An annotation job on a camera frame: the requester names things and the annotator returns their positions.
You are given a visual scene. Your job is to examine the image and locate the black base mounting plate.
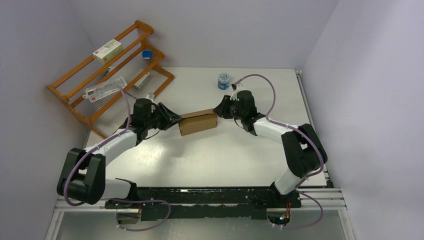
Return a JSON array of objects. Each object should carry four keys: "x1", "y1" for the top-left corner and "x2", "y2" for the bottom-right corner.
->
[{"x1": 104, "y1": 186, "x2": 302, "y2": 221}]

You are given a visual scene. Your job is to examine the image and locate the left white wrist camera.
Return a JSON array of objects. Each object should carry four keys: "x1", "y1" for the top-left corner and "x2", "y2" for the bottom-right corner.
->
[{"x1": 145, "y1": 92, "x2": 155, "y2": 102}]

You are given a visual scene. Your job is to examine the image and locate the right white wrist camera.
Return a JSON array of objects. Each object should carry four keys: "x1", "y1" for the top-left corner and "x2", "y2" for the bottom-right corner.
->
[{"x1": 230, "y1": 83, "x2": 245, "y2": 101}]

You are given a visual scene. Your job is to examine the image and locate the small grey white box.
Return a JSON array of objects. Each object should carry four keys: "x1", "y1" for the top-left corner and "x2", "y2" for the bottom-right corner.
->
[{"x1": 133, "y1": 72, "x2": 151, "y2": 90}]

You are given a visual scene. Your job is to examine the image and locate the small blue cube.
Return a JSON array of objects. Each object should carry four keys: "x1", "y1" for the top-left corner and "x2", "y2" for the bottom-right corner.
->
[{"x1": 141, "y1": 49, "x2": 153, "y2": 60}]

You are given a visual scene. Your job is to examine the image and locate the aluminium frame rails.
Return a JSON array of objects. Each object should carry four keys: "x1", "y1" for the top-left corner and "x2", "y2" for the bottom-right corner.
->
[{"x1": 44, "y1": 70, "x2": 357, "y2": 240}]

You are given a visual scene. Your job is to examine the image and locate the orange wooden rack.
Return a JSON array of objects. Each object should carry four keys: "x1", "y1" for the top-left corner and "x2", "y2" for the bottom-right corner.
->
[{"x1": 46, "y1": 20, "x2": 175, "y2": 139}]

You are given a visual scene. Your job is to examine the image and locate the green white carton box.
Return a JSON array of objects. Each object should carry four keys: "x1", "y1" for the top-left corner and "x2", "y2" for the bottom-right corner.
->
[{"x1": 92, "y1": 39, "x2": 124, "y2": 65}]

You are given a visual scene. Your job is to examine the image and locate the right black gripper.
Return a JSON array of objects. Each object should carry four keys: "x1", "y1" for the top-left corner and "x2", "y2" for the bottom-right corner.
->
[{"x1": 212, "y1": 95, "x2": 245, "y2": 121}]

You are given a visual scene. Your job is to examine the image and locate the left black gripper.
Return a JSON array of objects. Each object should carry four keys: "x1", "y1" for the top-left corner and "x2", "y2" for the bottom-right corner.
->
[{"x1": 144, "y1": 102, "x2": 182, "y2": 131}]

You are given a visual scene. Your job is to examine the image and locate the blue white round jar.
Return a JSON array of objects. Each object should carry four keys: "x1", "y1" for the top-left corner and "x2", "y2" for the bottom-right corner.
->
[{"x1": 217, "y1": 72, "x2": 231, "y2": 90}]

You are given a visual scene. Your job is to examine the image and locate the clear plastic packet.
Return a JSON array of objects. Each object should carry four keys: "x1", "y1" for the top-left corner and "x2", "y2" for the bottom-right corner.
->
[{"x1": 82, "y1": 76, "x2": 128, "y2": 103}]

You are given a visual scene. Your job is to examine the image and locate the brown cardboard box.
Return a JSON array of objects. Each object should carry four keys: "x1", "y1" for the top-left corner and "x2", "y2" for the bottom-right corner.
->
[{"x1": 178, "y1": 108, "x2": 218, "y2": 136}]

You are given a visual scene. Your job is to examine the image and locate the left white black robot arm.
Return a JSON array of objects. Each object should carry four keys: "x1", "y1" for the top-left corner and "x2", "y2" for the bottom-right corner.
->
[{"x1": 56, "y1": 98, "x2": 182, "y2": 208}]

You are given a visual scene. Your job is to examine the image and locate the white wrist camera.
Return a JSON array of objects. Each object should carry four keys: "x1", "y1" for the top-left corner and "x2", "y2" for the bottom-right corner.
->
[
  {"x1": 230, "y1": 83, "x2": 245, "y2": 101},
  {"x1": 145, "y1": 92, "x2": 155, "y2": 102}
]

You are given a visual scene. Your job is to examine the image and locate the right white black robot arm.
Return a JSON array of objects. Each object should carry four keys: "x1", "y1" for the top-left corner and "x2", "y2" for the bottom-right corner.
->
[{"x1": 213, "y1": 90, "x2": 328, "y2": 207}]

